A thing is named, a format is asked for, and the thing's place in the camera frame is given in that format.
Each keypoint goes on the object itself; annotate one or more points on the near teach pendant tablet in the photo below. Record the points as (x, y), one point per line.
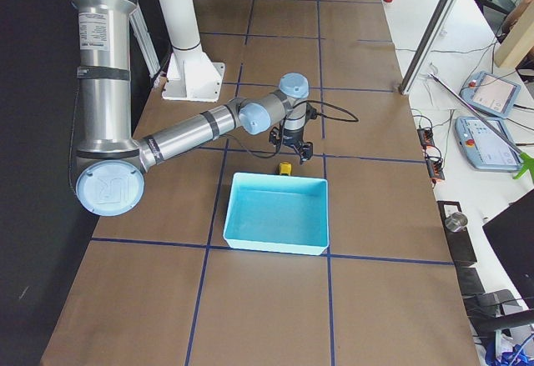
(482, 148)

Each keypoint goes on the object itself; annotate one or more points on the turquoise plastic bin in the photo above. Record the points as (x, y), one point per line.
(275, 213)

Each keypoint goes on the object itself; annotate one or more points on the far teach pendant tablet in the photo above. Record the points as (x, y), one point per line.
(491, 94)

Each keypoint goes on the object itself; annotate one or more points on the black laptop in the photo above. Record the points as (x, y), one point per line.
(510, 235)

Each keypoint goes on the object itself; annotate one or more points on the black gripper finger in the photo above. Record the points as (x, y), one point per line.
(274, 137)
(305, 151)

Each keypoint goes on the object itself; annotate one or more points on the aluminium frame post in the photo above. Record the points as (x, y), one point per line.
(440, 14)

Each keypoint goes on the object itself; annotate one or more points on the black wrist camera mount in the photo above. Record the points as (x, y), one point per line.
(311, 113)

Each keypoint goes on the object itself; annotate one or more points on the metal cup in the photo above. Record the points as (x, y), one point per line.
(456, 222)

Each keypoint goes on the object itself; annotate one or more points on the yellow beetle toy car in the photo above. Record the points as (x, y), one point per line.
(285, 168)

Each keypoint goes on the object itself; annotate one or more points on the teach pendant tablet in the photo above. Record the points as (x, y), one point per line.
(491, 94)
(482, 148)

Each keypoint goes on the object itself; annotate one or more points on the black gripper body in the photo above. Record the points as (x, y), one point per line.
(292, 137)

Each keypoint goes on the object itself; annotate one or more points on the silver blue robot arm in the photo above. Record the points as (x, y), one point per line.
(110, 163)

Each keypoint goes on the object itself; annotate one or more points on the orange black connector strip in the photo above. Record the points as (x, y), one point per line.
(432, 155)

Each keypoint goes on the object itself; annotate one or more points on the white pedestal column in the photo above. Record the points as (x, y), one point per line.
(191, 75)

